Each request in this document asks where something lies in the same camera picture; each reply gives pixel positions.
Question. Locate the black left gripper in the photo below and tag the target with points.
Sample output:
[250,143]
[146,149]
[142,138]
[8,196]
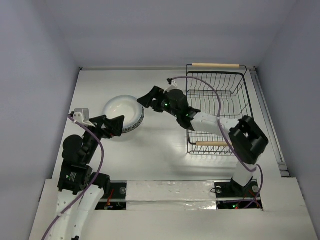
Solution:
[115,125]

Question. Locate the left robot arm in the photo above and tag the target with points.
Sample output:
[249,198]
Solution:
[80,188]

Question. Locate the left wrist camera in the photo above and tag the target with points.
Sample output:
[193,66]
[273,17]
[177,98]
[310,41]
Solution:
[82,116]

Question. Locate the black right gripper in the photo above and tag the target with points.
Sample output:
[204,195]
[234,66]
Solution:
[160,100]

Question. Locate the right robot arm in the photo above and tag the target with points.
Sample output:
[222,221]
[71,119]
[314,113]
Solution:
[243,136]

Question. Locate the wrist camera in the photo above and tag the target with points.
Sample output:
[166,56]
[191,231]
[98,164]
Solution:
[172,86]
[82,116]

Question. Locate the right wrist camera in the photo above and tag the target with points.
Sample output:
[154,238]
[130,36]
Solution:
[172,86]

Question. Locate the white deep plate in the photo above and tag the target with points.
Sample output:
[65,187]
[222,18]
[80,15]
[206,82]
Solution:
[127,106]

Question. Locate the black wire dish rack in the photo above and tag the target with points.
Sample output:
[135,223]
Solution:
[202,89]

